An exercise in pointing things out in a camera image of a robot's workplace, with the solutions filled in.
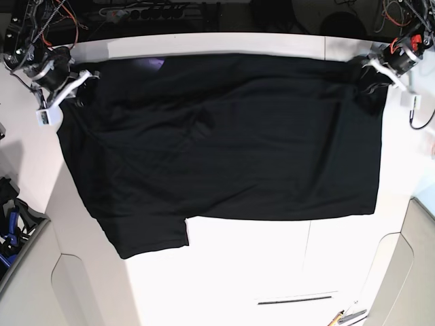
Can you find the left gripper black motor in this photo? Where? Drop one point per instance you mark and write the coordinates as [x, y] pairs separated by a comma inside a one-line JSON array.
[[392, 64]]

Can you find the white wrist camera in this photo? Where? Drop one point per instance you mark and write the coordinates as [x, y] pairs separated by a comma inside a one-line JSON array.
[[50, 117], [410, 101]]

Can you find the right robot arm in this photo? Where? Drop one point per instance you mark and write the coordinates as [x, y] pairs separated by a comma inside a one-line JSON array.
[[25, 37]]

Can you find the yellow pencil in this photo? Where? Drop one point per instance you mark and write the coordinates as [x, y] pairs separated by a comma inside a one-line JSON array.
[[335, 320]]

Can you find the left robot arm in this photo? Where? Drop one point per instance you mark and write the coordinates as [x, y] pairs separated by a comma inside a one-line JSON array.
[[408, 15]]

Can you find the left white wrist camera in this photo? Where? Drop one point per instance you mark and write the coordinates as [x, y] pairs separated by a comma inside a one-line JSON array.
[[410, 101]]

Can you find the black T-shirt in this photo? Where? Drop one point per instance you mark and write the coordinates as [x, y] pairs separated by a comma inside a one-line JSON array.
[[232, 136]]

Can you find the grey pen tool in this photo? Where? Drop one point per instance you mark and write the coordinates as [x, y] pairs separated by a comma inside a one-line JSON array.
[[358, 316]]

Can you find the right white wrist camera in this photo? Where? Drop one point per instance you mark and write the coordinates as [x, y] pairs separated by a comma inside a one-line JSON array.
[[50, 117]]

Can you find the blue black bag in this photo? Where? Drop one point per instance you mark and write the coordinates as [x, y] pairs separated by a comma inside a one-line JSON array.
[[18, 223]]

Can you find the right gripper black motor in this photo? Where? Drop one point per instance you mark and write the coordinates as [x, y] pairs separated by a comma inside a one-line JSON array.
[[52, 79]]

